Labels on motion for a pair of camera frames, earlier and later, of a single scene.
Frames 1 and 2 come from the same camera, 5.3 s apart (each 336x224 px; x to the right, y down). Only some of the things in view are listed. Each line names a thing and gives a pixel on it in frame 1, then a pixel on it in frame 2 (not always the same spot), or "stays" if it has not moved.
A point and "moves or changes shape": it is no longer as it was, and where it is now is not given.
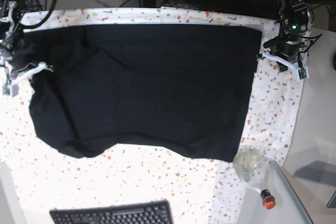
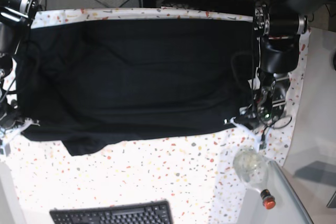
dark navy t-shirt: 189,88 moves or changes shape
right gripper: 287,45 → 251,119
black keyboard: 159,212 stays
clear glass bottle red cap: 251,165 stays
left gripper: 18,58 → 9,116
